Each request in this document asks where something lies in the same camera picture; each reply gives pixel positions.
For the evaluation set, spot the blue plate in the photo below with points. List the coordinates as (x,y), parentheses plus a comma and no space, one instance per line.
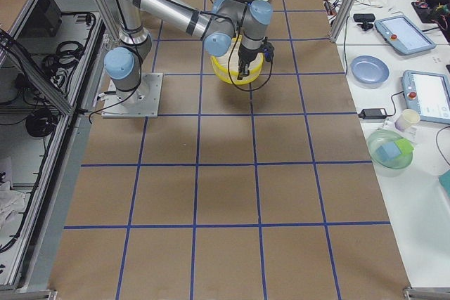
(369,71)

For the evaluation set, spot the black power adapter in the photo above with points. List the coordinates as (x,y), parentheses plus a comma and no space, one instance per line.
(373,113)

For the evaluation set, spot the lower teach pendant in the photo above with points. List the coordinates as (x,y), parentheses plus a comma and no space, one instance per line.
(428,94)

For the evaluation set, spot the upper teach pendant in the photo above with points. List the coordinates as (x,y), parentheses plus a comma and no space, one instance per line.
(403,35)

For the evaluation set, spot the blue sponge block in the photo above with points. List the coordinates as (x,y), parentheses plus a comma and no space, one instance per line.
(387,152)

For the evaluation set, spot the white cloth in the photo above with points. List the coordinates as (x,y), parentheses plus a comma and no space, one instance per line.
(12,201)

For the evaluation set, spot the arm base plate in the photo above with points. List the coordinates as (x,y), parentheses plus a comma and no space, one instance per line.
(144,103)

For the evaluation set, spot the clear green bowl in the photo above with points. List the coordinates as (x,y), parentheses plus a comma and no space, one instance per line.
(393,167)

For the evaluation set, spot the yellow bamboo steamer basket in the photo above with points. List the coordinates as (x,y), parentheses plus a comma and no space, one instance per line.
(226,66)

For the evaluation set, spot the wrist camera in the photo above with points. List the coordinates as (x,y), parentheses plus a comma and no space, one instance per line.
(268,51)

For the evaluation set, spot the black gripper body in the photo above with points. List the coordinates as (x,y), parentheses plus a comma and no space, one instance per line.
(247,55)

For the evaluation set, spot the black webcam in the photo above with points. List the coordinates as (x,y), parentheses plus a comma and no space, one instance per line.
(364,20)

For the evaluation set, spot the green sponge block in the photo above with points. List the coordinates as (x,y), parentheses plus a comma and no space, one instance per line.
(404,146)

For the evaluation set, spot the paper cup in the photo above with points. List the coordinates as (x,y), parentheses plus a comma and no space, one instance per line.
(407,118)

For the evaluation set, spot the teach pendant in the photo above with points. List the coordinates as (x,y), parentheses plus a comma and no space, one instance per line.
(403,35)
(428,94)

